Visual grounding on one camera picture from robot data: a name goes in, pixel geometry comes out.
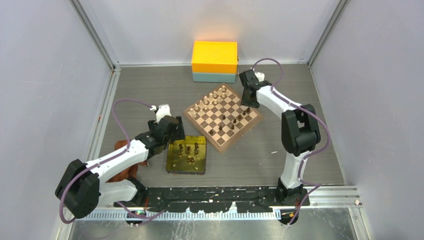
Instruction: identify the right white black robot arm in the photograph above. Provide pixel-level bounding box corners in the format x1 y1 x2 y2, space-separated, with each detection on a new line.
239 69 321 206

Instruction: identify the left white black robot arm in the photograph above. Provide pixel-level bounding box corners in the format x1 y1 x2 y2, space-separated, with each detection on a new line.
55 115 185 219

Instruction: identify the yellow transparent tray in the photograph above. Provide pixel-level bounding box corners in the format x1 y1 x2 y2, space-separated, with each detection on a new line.
165 135 207 175

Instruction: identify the grey-blue box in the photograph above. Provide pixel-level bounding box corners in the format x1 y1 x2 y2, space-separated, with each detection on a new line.
192 72 236 83

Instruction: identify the wooden chessboard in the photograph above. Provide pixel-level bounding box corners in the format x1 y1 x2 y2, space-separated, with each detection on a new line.
183 83 263 153

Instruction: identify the brown cloth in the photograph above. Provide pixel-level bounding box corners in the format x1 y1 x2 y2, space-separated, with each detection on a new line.
107 140 149 183

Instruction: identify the yellow box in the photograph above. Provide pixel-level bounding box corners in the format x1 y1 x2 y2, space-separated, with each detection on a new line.
191 40 239 74

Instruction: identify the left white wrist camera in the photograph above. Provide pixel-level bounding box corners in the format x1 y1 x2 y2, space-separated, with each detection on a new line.
155 104 172 122

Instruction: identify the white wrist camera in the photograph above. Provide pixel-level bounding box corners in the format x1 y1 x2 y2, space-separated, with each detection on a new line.
155 104 172 122
254 72 265 82

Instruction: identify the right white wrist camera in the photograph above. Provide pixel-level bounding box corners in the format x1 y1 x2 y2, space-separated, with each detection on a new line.
254 72 265 82

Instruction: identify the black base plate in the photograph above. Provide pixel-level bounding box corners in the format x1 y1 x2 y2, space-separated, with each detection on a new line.
121 186 307 214

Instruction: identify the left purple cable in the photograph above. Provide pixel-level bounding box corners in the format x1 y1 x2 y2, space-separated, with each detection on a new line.
56 97 167 226

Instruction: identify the purple cable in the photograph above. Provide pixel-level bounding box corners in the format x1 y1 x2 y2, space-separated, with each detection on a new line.
56 97 167 226
250 58 332 228

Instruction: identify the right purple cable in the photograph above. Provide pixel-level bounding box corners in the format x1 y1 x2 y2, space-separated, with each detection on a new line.
250 58 332 228

